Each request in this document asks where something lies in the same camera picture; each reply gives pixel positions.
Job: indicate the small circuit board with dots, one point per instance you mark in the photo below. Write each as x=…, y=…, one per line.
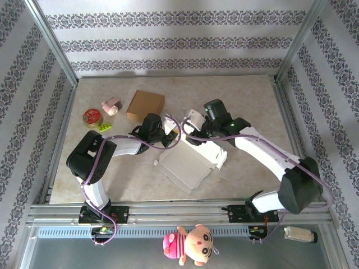
x=102, y=230
x=256, y=229

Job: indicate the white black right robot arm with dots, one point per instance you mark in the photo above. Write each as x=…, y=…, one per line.
x=297, y=185

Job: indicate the green toy brick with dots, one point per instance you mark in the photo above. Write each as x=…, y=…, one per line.
x=105, y=127

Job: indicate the brown cardboard box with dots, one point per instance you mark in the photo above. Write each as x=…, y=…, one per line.
x=146, y=105

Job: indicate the pink plush doll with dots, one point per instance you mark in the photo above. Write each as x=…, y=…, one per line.
x=193, y=243

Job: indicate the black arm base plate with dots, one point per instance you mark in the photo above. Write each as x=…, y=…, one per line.
x=235, y=214
x=122, y=214

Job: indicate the red round tin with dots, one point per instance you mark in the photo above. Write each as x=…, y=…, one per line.
x=92, y=117

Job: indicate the aluminium side rail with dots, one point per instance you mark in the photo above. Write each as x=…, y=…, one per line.
x=60, y=134
x=291, y=123

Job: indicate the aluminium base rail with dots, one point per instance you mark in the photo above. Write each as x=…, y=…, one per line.
x=179, y=213

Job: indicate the white bottle with black cap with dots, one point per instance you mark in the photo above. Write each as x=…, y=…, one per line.
x=298, y=234

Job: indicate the aluminium corner post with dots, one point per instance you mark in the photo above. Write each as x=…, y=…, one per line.
x=300, y=39
x=53, y=45

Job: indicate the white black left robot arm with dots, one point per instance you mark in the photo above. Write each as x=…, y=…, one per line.
x=89, y=157

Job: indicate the white and teal cardboard box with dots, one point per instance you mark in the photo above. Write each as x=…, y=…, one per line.
x=185, y=168

